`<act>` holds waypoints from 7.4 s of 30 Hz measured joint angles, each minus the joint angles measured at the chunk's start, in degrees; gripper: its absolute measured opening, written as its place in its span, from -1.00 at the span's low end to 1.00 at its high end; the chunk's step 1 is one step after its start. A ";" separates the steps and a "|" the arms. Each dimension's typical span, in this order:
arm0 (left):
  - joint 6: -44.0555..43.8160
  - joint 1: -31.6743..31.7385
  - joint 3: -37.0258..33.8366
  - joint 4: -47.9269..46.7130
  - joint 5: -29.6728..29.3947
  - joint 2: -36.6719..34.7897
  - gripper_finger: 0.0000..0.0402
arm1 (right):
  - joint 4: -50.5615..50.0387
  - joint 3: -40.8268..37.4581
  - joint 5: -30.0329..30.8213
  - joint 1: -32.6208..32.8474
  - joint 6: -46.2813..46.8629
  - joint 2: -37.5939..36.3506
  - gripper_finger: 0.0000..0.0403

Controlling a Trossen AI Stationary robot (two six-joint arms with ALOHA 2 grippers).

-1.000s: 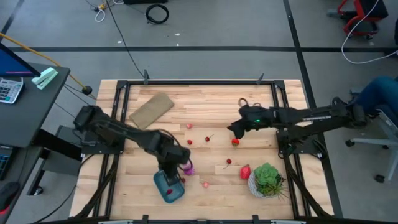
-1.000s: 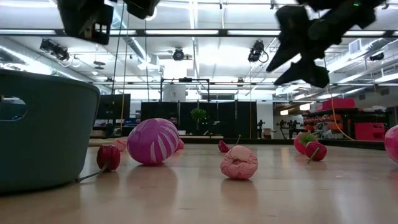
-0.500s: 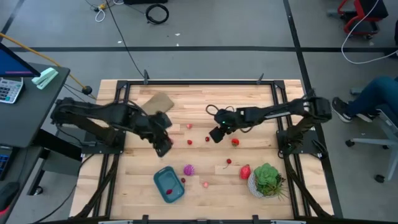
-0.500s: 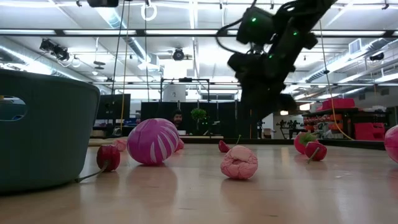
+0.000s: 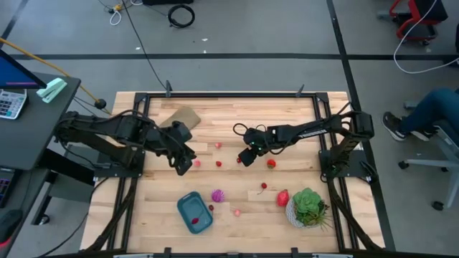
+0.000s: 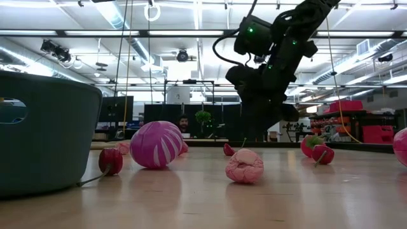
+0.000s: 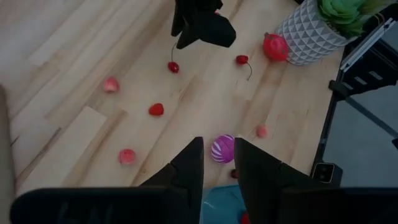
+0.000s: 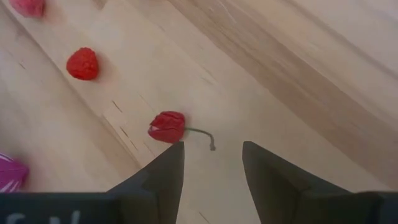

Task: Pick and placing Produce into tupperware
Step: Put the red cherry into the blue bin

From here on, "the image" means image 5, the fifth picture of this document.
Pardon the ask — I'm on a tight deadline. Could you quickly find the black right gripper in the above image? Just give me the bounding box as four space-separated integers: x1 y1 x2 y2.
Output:
237 128 280 168

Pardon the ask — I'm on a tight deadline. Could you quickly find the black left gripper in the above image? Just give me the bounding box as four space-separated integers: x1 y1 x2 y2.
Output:
157 138 197 176

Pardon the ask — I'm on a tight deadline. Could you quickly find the purple spiky ball fruit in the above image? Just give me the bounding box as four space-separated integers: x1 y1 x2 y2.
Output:
210 188 226 204

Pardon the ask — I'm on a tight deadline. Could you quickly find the large red strawberry toy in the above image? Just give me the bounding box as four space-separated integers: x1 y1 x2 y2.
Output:
276 189 290 208

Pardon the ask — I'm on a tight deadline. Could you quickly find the teal plastic container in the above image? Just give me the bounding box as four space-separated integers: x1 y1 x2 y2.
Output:
176 191 214 235

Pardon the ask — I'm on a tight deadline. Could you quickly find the white patterned plant pot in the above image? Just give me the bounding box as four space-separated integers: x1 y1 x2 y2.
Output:
285 198 316 229

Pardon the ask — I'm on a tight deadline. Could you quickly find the green succulent plant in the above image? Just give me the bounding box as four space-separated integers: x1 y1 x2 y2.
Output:
293 187 333 230

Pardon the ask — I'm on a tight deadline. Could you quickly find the person's shoe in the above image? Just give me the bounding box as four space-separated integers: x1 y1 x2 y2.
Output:
410 125 439 142
380 110 409 142

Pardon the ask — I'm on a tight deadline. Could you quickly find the black desk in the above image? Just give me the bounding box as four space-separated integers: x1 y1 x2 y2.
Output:
0 72 82 172

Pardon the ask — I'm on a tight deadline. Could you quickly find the mint green stapler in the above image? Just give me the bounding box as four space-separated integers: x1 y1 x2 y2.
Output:
36 77 68 105

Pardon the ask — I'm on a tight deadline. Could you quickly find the grey office chair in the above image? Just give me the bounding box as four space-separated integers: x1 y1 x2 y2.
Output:
397 100 459 212

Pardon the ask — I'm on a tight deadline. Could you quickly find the backlit computer keyboard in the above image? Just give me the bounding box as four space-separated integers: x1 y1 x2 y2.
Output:
0 168 17 209

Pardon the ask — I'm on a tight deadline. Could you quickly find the grey desk calculator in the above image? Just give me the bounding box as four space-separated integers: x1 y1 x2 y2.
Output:
0 88 29 120

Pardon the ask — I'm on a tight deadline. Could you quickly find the black computer mouse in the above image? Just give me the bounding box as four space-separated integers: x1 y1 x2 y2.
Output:
0 209 24 245

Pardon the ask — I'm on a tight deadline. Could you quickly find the person's leg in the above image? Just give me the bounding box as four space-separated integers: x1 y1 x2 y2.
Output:
399 87 459 135

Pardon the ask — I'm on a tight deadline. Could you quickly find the computer monitor blue screen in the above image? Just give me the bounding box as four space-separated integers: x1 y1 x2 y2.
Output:
0 48 48 90

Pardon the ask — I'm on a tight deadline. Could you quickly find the red and black chair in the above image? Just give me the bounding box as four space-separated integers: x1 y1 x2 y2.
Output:
376 0 449 46

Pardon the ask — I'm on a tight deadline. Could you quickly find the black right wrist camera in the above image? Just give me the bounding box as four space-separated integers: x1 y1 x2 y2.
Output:
242 128 256 148

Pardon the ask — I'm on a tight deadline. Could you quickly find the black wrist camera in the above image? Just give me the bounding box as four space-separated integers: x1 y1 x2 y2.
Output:
242 128 256 148
171 120 193 144

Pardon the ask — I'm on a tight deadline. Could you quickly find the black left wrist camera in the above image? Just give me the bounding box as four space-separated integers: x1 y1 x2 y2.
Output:
171 120 193 144

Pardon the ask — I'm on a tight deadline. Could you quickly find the black aluminium table frame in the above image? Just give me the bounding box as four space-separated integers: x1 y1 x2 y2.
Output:
80 91 387 258

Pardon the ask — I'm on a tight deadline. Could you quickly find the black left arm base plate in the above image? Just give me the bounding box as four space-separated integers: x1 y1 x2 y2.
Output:
93 148 146 179

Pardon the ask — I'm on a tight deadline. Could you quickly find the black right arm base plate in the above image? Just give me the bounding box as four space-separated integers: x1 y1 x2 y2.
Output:
318 148 372 180

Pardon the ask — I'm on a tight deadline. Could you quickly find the black desk leg frame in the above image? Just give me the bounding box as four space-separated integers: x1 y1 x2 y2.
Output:
30 148 96 226

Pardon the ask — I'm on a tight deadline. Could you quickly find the long black floor cable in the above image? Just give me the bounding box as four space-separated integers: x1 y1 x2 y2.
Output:
120 0 169 92

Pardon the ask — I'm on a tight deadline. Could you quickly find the black coiled cable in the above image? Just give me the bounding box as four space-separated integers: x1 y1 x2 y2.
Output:
167 4 197 29

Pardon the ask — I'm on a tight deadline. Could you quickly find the small white looped cable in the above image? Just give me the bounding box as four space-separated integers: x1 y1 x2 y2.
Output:
108 9 123 27

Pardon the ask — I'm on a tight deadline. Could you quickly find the yellow hanging cable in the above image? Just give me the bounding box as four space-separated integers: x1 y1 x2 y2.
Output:
0 37 112 116

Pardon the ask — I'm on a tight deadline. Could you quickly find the long white cable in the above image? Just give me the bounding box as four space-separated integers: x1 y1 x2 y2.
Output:
392 0 459 75

